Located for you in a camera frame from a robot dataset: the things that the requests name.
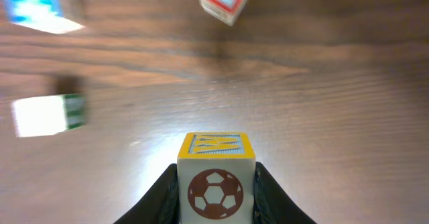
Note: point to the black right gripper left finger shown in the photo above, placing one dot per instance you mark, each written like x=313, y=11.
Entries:
x=159, y=205

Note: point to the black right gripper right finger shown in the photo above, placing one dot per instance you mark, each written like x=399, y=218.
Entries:
x=271, y=203

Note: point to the soccer ball yellow-top block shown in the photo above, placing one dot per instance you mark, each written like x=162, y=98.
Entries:
x=215, y=178

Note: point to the green Z block left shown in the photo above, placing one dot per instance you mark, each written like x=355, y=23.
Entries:
x=48, y=115

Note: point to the blue-top umbrella block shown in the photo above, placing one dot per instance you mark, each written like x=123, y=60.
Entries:
x=52, y=16

